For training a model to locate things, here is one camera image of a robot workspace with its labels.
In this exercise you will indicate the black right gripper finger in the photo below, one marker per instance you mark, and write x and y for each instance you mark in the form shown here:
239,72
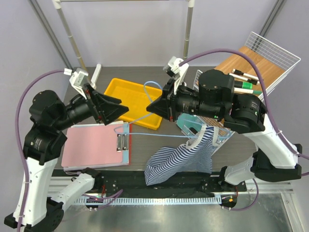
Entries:
166,90
158,107

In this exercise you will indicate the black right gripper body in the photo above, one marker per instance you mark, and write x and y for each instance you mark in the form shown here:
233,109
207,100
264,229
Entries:
189,102

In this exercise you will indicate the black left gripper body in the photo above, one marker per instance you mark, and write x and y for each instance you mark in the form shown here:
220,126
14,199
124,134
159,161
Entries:
82,109

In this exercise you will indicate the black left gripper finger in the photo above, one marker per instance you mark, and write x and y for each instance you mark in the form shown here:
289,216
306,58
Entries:
112,112
101,101

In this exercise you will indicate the light blue wire hanger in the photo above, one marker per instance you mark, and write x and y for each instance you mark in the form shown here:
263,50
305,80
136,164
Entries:
137,97

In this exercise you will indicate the blue white striped tank top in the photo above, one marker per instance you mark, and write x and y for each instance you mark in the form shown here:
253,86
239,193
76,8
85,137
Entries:
194,155

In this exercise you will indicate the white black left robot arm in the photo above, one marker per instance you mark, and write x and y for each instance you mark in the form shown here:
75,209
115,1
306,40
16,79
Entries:
36,211

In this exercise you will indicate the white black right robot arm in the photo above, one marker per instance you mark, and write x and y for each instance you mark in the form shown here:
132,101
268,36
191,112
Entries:
242,113

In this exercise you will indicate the yellow plastic tray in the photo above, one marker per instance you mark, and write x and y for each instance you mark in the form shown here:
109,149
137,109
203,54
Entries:
136,97

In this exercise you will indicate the pink clipboard with papers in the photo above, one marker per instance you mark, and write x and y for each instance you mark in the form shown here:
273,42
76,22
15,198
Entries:
96,146

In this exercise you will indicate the white marker green cap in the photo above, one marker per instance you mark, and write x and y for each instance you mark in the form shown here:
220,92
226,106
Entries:
247,91

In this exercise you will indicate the green black highlighter marker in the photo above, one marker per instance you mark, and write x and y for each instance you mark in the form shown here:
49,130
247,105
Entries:
244,85

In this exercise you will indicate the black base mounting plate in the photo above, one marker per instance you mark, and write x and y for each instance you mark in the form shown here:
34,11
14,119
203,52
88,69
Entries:
185,184

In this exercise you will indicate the white marker black cap upper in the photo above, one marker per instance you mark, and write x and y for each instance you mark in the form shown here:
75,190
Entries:
238,72

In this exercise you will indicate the white marker black cap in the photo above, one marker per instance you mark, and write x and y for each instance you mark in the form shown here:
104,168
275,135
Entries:
238,72
252,81

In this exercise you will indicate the white marker black cap lower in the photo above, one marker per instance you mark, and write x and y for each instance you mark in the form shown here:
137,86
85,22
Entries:
252,81

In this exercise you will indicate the metal clothes rack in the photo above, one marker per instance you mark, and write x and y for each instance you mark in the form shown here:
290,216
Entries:
133,37

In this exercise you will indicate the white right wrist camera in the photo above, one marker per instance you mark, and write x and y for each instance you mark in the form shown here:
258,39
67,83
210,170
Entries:
176,71

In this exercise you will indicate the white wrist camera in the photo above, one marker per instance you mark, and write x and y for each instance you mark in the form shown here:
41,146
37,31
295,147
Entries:
176,71
78,78

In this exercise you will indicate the teal box with handle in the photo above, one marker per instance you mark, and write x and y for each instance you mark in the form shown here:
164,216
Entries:
190,125

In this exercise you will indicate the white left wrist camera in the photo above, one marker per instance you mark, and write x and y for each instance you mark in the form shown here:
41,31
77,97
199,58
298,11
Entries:
78,78

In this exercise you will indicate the white wire shelf rack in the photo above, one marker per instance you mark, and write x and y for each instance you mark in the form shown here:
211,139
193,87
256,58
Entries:
273,62

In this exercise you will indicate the white slotted cable duct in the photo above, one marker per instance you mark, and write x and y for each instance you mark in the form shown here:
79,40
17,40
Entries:
149,201

